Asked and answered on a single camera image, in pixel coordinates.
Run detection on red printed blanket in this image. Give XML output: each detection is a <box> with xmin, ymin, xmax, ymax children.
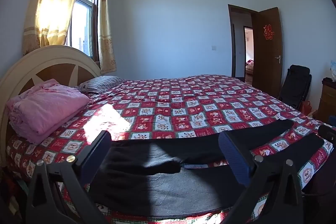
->
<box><xmin>7</xmin><ymin>74</ymin><xmax>334</xmax><ymax>224</ymax></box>

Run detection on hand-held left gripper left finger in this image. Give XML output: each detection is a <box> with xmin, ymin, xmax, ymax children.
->
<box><xmin>26</xmin><ymin>130</ymin><xmax>113</xmax><ymax>224</ymax></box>

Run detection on red bag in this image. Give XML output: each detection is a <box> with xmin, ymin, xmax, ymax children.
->
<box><xmin>301</xmin><ymin>101</ymin><xmax>313</xmax><ymax>115</ymax></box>

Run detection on striped pillow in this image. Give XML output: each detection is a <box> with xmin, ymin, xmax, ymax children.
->
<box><xmin>76</xmin><ymin>76</ymin><xmax>126</xmax><ymax>94</ymax></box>

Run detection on brown wooden door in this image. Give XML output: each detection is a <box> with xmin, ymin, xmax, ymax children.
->
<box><xmin>252</xmin><ymin>7</ymin><xmax>284</xmax><ymax>98</ymax></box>

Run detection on wooden cabinet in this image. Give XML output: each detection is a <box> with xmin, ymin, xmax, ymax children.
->
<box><xmin>314</xmin><ymin>80</ymin><xmax>336</xmax><ymax>125</ymax></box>

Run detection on red paper door decoration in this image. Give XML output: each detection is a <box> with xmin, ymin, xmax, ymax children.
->
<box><xmin>263</xmin><ymin>25</ymin><xmax>275</xmax><ymax>41</ymax></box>

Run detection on brown door frame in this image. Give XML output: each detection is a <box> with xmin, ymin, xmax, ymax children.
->
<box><xmin>228</xmin><ymin>4</ymin><xmax>259</xmax><ymax>77</ymax></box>

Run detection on black folding chair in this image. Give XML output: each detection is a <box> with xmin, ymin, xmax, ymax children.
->
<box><xmin>278</xmin><ymin>65</ymin><xmax>312</xmax><ymax>110</ymax></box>

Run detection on narrow yellow curtain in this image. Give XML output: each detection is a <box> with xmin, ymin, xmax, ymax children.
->
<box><xmin>98</xmin><ymin>0</ymin><xmax>116</xmax><ymax>75</ymax></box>

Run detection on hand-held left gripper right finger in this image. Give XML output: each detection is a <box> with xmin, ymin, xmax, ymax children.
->
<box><xmin>218</xmin><ymin>131</ymin><xmax>311</xmax><ymax>224</ymax></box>

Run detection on cream wooden headboard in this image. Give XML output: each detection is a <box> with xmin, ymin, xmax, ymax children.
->
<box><xmin>0</xmin><ymin>46</ymin><xmax>101</xmax><ymax>167</ymax></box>

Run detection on wide yellow curtain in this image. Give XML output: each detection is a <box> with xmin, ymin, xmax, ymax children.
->
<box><xmin>22</xmin><ymin>0</ymin><xmax>90</xmax><ymax>55</ymax></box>

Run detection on folded pink blanket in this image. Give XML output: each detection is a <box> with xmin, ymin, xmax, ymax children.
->
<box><xmin>6</xmin><ymin>79</ymin><xmax>90</xmax><ymax>145</ymax></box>

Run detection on window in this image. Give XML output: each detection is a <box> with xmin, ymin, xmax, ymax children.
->
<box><xmin>64</xmin><ymin>0</ymin><xmax>100</xmax><ymax>60</ymax></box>

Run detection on dark cloth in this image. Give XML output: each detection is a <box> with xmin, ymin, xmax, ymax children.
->
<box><xmin>322</xmin><ymin>77</ymin><xmax>336</xmax><ymax>88</ymax></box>

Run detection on black pants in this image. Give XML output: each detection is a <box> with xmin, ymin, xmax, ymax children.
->
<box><xmin>89</xmin><ymin>119</ymin><xmax>326</xmax><ymax>216</ymax></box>

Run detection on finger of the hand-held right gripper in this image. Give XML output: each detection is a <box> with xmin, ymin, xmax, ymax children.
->
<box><xmin>318</xmin><ymin>124</ymin><xmax>336</xmax><ymax>146</ymax></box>

